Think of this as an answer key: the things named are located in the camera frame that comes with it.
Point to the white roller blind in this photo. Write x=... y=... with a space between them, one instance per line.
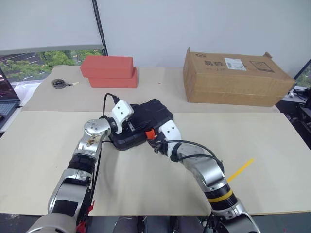
x=46 y=21

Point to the red foam block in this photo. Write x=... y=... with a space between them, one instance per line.
x=107 y=66
x=114 y=82

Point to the dark rounded shape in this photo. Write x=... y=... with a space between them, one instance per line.
x=128 y=224
x=188 y=224

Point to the black plastic tool case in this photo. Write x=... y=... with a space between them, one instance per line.
x=155 y=112

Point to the dark window frame post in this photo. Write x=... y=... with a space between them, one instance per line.
x=100 y=26

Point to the brown cardboard box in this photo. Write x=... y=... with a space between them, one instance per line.
x=233 y=77

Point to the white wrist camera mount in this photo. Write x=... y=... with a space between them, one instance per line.
x=121 y=110
x=171 y=131

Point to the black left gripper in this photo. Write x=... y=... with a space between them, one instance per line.
x=130 y=126

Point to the black equipment rack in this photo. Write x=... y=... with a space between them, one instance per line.
x=300 y=114

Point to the round black tape measure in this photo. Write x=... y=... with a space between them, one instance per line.
x=58 y=83

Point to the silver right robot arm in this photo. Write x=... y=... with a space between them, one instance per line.
x=206 y=167

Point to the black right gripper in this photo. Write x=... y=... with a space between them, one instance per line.
x=160 y=146

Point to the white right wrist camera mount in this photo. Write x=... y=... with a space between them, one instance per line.
x=171 y=131

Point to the yellow tape strip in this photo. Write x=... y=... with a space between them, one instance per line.
x=240 y=170

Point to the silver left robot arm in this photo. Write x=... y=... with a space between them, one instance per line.
x=87 y=143

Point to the open laptop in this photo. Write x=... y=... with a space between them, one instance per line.
x=7 y=97

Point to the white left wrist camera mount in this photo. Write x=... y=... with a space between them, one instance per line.
x=121 y=110

